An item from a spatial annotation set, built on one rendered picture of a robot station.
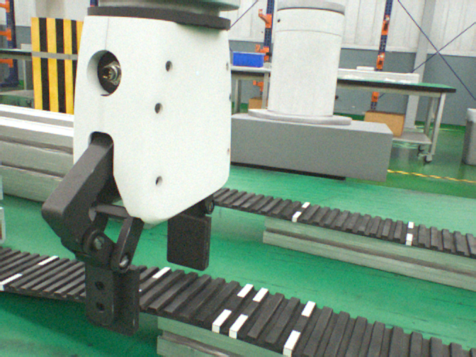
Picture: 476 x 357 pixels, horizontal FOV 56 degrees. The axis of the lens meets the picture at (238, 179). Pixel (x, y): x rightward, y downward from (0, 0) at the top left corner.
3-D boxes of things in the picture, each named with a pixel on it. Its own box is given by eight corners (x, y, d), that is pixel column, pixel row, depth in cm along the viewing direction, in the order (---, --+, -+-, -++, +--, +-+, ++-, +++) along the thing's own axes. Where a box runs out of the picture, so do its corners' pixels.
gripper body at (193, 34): (173, -19, 18) (166, 241, 21) (260, 9, 27) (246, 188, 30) (30, -21, 21) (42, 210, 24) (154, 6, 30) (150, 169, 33)
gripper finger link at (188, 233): (209, 181, 30) (204, 273, 32) (229, 171, 33) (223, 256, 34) (167, 173, 31) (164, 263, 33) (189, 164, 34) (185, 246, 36)
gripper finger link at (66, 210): (52, 150, 18) (70, 270, 20) (158, 107, 24) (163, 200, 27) (29, 146, 18) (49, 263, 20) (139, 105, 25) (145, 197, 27)
